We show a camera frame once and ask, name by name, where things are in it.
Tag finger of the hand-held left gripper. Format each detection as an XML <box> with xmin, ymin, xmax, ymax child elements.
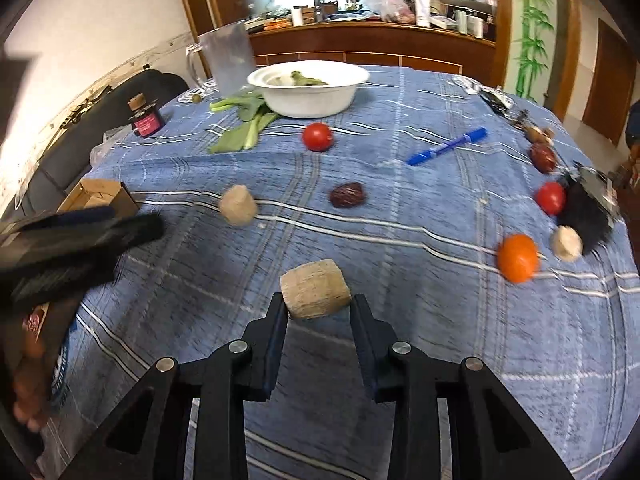
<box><xmin>56</xmin><ymin>211</ymin><xmax>166</xmax><ymax>257</ymax></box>

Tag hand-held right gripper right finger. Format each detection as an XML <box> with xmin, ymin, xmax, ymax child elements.
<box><xmin>350</xmin><ymin>294</ymin><xmax>576</xmax><ymax>480</ymax></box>

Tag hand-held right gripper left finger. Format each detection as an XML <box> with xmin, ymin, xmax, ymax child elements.
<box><xmin>50</xmin><ymin>292</ymin><xmax>290</xmax><ymax>480</ymax></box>

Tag brown cardboard box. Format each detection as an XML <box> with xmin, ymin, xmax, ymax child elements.
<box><xmin>30</xmin><ymin>178</ymin><xmax>142</xmax><ymax>391</ymax></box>

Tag person's left hand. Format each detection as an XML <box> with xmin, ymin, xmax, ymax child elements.
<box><xmin>10</xmin><ymin>345</ymin><xmax>51</xmax><ymax>433</ymax></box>

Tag blue checked tablecloth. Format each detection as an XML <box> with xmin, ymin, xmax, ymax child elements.
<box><xmin>47</xmin><ymin>64</ymin><xmax>640</xmax><ymax>480</ymax></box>

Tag clear plastic bag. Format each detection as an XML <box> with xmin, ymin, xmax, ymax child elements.
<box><xmin>90</xmin><ymin>127</ymin><xmax>131</xmax><ymax>166</ymax></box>

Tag red glass jar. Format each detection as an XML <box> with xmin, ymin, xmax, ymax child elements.
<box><xmin>127</xmin><ymin>95</ymin><xmax>165</xmax><ymax>139</ymax></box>

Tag black chair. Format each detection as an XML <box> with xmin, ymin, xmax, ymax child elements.
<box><xmin>15</xmin><ymin>69</ymin><xmax>191</xmax><ymax>216</ymax></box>

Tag green leafy vegetable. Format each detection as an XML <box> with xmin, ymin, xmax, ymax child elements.
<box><xmin>207</xmin><ymin>91</ymin><xmax>281</xmax><ymax>155</ymax></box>

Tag orange tangerine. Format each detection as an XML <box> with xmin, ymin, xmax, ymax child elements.
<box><xmin>496</xmin><ymin>233</ymin><xmax>541</xmax><ymax>284</ymax></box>

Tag clear plastic pitcher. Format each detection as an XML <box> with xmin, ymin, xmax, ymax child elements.
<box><xmin>186</xmin><ymin>20</ymin><xmax>258</xmax><ymax>98</ymax></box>

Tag red tomato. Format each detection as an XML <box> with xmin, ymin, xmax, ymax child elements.
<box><xmin>302</xmin><ymin>122</ymin><xmax>333</xmax><ymax>153</ymax></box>
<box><xmin>536</xmin><ymin>181</ymin><xmax>567</xmax><ymax>217</ymax></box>

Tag blue marker pen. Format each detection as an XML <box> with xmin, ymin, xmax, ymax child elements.
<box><xmin>406</xmin><ymin>127</ymin><xmax>488</xmax><ymax>167</ymax></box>

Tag white bowl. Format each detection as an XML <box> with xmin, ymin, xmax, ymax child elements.
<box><xmin>247</xmin><ymin>61</ymin><xmax>371</xmax><ymax>119</ymax></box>

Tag green vegetable scraps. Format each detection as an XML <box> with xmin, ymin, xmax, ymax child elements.
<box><xmin>267</xmin><ymin>71</ymin><xmax>331</xmax><ymax>87</ymax></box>

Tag black brush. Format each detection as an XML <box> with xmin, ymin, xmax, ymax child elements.
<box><xmin>556</xmin><ymin>161</ymin><xmax>622</xmax><ymax>253</ymax></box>

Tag small brown object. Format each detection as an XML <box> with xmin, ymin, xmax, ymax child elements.
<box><xmin>517</xmin><ymin>110</ymin><xmax>556</xmax><ymax>145</ymax></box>

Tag black metal tool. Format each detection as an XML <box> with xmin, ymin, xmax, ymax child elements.
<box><xmin>472</xmin><ymin>85</ymin><xmax>518</xmax><ymax>118</ymax></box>

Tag wooden cabinet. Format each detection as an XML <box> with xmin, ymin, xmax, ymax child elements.
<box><xmin>172</xmin><ymin>0</ymin><xmax>516</xmax><ymax>86</ymax></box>

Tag plastic bag with red contents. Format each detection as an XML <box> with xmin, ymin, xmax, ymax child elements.
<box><xmin>362</xmin><ymin>0</ymin><xmax>417</xmax><ymax>24</ymax></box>

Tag dark blue jacket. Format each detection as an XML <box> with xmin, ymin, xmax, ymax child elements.
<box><xmin>625</xmin><ymin>100</ymin><xmax>640</xmax><ymax>146</ymax></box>

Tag brown wooden door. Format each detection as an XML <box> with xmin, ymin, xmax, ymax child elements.
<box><xmin>582</xmin><ymin>17</ymin><xmax>638</xmax><ymax>146</ymax></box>

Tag bamboo wall painting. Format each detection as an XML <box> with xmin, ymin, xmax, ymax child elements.
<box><xmin>510</xmin><ymin>0</ymin><xmax>558</xmax><ymax>103</ymax></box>

